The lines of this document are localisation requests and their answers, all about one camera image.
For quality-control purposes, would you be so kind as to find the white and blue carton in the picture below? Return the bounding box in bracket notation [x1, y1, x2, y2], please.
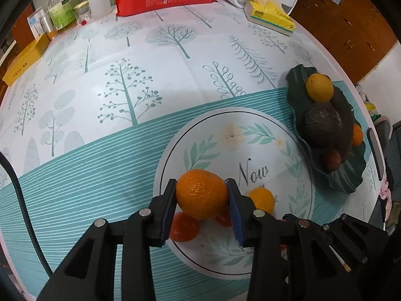
[27, 9, 47, 38]

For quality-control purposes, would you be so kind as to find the thin white stick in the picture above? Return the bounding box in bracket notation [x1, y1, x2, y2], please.
[328, 245, 351, 273]

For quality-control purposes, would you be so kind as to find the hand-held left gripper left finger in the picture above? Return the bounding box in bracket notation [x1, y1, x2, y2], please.
[36, 178, 178, 301]

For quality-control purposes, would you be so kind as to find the black cable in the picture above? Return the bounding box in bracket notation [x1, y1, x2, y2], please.
[0, 151, 54, 278]

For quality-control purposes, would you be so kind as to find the small metal can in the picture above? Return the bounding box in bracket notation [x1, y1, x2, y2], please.
[39, 11, 57, 40]

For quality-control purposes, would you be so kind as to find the small dark red fruit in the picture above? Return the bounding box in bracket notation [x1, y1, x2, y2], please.
[323, 150, 342, 172]

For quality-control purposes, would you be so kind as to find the grey chair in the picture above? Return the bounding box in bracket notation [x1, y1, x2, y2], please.
[374, 116, 397, 176]

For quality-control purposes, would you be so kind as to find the tree print tablecloth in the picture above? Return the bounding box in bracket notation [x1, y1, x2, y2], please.
[0, 0, 386, 301]

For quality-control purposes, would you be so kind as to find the yellow tissue pack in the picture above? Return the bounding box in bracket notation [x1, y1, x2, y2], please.
[244, 0, 296, 36]

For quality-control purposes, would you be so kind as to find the dark green scalloped plate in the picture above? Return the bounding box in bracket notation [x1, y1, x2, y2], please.
[285, 64, 367, 194]

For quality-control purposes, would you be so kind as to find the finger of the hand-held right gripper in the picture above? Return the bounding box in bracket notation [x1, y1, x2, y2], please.
[321, 214, 390, 267]

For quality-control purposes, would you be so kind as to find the brown wooden cabinet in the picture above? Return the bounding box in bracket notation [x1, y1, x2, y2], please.
[290, 0, 400, 85]

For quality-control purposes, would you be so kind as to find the red cherry tomato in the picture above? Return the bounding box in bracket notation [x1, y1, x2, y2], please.
[215, 207, 233, 228]
[169, 211, 200, 243]

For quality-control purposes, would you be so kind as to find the dark avocado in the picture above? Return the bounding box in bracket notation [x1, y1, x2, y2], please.
[301, 103, 343, 149]

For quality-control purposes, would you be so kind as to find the black smartphone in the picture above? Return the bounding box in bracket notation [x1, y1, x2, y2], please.
[366, 128, 385, 181]

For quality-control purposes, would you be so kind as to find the small clear glass jar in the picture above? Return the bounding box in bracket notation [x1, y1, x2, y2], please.
[73, 2, 92, 26]

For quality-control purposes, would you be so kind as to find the small tangerine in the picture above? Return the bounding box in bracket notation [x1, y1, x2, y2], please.
[175, 169, 229, 220]
[247, 187, 276, 215]
[351, 123, 364, 147]

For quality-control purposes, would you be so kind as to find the yellow cardboard box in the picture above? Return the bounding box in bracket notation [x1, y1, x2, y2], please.
[3, 33, 51, 87]

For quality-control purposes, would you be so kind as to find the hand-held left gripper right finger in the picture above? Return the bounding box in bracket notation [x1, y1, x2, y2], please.
[225, 178, 367, 301]

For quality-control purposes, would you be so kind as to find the large orange with sticker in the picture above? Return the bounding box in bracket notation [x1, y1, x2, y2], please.
[305, 73, 334, 103]

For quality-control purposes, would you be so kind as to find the glass bottle green label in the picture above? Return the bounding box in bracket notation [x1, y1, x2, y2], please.
[48, 0, 77, 32]

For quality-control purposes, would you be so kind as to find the pink cloth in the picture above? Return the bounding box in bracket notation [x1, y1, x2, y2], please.
[380, 180, 393, 226]

